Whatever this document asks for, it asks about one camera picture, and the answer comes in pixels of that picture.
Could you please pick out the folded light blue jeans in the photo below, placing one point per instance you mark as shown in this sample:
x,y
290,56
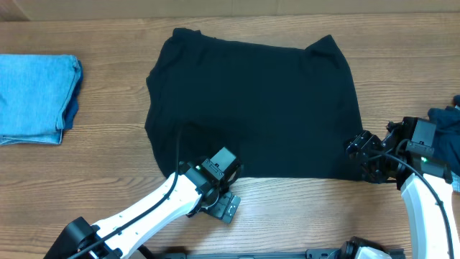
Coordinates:
x,y
39,97

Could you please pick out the dark navy garment pile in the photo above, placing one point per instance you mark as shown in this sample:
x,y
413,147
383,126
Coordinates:
x,y
446,142

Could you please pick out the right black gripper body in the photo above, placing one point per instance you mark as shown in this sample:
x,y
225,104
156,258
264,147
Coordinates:
x,y
369,150

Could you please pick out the black garment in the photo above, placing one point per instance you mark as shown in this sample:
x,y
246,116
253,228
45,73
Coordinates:
x,y
284,112

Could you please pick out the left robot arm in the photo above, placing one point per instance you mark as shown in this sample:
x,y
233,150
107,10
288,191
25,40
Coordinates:
x,y
192,188

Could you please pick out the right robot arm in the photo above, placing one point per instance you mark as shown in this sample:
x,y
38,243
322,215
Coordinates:
x,y
406,157

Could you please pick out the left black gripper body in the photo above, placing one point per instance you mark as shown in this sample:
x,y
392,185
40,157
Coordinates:
x,y
224,207

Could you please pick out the light denim fabric piece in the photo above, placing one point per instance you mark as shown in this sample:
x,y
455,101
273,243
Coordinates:
x,y
456,182

